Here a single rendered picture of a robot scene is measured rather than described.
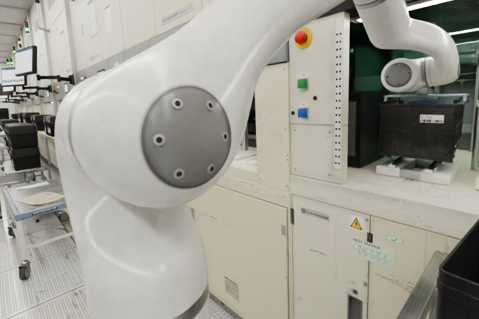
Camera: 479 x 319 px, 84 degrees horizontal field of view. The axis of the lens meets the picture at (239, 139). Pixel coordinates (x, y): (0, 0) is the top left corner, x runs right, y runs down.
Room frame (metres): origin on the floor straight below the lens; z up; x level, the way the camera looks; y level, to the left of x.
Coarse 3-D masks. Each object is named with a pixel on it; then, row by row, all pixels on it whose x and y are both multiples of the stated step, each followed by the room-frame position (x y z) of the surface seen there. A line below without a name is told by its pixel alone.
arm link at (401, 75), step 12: (396, 60) 0.69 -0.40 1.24; (408, 60) 0.67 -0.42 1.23; (420, 60) 0.69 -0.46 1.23; (384, 72) 0.71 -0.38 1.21; (396, 72) 0.69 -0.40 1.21; (408, 72) 0.67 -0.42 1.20; (420, 72) 0.67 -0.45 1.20; (384, 84) 0.71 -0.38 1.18; (396, 84) 0.69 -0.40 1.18; (408, 84) 0.67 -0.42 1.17; (420, 84) 0.69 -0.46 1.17
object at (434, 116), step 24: (384, 96) 0.99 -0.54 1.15; (408, 96) 0.94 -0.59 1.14; (432, 96) 0.89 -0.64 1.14; (456, 96) 0.85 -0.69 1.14; (384, 120) 0.91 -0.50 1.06; (408, 120) 0.86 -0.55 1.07; (432, 120) 0.82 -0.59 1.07; (456, 120) 0.78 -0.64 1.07; (384, 144) 0.91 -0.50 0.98; (408, 144) 0.86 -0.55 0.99; (432, 144) 0.82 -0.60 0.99; (456, 144) 0.81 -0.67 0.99; (432, 168) 0.82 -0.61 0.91
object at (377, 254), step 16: (336, 48) 0.84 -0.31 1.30; (336, 64) 0.84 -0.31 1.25; (464, 80) 1.30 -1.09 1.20; (464, 112) 1.30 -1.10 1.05; (336, 128) 0.84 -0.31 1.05; (464, 128) 1.29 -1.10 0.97; (464, 144) 1.30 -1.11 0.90; (352, 240) 0.79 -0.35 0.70; (368, 256) 0.76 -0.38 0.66; (384, 256) 0.72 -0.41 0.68; (368, 304) 0.76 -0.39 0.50
